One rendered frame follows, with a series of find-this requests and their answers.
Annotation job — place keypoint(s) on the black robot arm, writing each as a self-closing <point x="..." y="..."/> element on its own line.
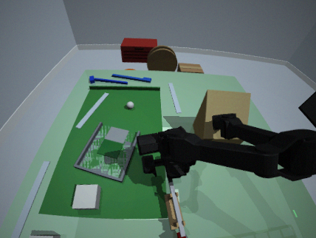
<point x="294" y="150"/>

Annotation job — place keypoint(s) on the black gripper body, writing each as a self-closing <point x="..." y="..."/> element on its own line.
<point x="149" y="164"/>

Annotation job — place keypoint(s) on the white golf ball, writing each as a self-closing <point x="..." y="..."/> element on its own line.
<point x="130" y="105"/>

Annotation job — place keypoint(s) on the light grey flat bar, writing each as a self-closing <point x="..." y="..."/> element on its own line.
<point x="89" y="113"/>
<point x="176" y="103"/>
<point x="28" y="204"/>

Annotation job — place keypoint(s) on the dark green putting mat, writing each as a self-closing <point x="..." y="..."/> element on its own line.
<point x="139" y="196"/>

